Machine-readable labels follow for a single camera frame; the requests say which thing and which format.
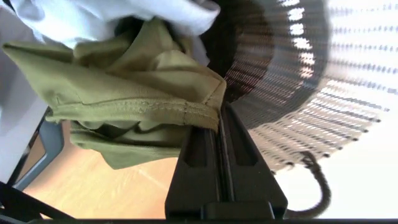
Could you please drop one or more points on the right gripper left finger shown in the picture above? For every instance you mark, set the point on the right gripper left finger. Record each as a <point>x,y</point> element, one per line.
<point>192,174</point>

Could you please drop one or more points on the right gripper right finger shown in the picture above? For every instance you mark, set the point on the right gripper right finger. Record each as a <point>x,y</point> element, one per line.
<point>252,180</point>

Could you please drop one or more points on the green long-sleeved shirt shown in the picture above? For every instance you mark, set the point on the green long-sleeved shirt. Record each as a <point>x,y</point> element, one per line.
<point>124,93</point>

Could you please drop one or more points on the white laundry basket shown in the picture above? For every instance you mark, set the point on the white laundry basket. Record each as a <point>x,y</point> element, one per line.
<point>280,93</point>

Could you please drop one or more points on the pale grey shorts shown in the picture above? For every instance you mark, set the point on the pale grey shorts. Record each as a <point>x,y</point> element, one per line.
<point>93,18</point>

